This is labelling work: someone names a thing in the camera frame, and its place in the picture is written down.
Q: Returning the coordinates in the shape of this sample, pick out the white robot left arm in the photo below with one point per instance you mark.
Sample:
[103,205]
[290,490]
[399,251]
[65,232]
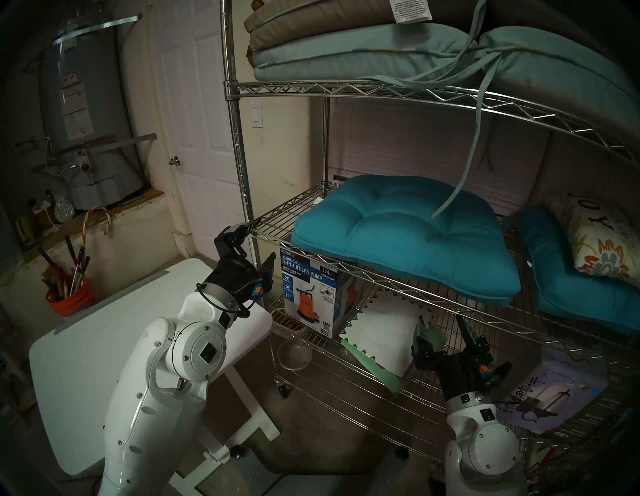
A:
[150,400]

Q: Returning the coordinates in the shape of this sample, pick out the grey water heater tank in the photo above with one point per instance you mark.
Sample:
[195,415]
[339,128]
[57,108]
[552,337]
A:
[95,90]

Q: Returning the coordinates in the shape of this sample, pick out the floral print throw pillow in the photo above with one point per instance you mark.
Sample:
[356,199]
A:
[605,245]

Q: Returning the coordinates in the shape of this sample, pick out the pale green tied chair cushion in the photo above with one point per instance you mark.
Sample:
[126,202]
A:
[350,50]

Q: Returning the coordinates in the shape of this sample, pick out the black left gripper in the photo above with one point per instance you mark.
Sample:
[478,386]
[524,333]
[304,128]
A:
[235,282]

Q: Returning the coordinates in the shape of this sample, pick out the white wall light switch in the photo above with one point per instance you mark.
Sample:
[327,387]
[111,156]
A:
[257,115]

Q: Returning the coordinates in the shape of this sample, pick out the white window blinds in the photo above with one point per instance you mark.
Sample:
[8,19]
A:
[400,140]

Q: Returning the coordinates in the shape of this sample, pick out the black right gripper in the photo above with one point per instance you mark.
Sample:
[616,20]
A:
[462,375]

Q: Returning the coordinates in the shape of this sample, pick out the utility pump cardboard box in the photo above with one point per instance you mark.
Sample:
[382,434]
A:
[310,300]

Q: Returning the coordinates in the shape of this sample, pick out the white care label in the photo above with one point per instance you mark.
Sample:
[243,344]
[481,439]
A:
[410,11]

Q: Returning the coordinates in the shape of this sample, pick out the orange plastic bucket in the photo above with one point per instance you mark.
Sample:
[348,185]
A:
[75,302]

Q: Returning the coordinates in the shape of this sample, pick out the clear glass bowl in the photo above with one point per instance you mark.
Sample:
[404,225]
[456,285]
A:
[295,356]

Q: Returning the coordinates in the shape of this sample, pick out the white panel door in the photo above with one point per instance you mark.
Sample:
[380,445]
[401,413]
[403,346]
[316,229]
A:
[200,125]

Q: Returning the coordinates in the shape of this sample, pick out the teal tufted seat cushion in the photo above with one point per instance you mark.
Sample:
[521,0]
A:
[400,235]
[565,295]

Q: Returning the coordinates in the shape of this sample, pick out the LED lamp box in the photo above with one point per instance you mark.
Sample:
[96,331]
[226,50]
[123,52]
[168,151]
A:
[555,395]

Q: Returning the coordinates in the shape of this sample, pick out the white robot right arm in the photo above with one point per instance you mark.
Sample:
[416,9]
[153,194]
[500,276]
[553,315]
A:
[485,450]

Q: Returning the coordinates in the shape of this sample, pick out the white zigzag-edged sheet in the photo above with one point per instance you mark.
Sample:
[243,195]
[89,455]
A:
[385,335]

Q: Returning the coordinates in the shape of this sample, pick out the white folding table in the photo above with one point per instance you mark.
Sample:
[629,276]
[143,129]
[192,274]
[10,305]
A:
[75,375]

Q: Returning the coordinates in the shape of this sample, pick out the crumpled aluminium foil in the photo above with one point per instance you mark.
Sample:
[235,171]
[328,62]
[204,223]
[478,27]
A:
[64,210]

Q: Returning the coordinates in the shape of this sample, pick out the striped candy cane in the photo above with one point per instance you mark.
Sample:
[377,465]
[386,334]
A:
[84,225]

